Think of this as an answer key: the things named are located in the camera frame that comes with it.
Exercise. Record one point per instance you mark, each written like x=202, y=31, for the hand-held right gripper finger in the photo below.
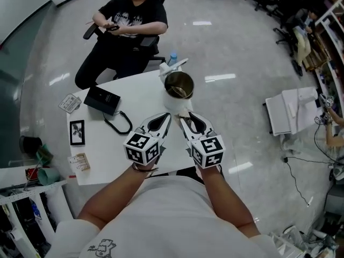
x=206, y=120
x=187, y=131

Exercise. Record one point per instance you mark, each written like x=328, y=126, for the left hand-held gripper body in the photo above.
x=142, y=149

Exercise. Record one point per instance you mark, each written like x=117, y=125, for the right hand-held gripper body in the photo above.
x=208, y=150

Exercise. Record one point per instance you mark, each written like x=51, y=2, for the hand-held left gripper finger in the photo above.
x=153, y=117
x=167, y=128

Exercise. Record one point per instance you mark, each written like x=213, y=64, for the brown tea bag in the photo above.
x=184, y=114

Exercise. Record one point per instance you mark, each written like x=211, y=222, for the white steel-lined kettle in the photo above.
x=172, y=102

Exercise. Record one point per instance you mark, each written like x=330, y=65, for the person's left forearm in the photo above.
x=118, y=195

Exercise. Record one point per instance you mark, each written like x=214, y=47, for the person's right forearm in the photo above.
x=228, y=197

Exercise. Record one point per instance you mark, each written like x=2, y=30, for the flat black box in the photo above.
x=102, y=99

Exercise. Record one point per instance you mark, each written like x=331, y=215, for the clear bottle with blue cap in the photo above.
x=172, y=58

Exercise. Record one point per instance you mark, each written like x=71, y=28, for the small beige card stack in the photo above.
x=79, y=162

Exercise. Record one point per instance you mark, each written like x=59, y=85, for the black office chair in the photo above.
x=150, y=40

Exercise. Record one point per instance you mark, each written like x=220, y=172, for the person's white shirt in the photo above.
x=166, y=224

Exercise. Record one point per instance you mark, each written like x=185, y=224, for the white side cart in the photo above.
x=290, y=109

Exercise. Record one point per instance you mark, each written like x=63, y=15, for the white printed card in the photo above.
x=69, y=103

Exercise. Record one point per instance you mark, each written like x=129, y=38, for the teal plastic cup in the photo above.
x=48, y=176

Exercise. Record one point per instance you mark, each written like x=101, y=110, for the green plastic cup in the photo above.
x=44, y=154

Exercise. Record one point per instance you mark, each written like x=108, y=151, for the black round pot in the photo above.
x=29, y=144

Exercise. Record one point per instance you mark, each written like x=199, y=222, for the white perforated shelf rack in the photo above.
x=24, y=197

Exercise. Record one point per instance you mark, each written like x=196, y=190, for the black picture frame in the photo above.
x=77, y=132

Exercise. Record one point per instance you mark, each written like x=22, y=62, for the white wooden wall shelf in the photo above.
x=332, y=44

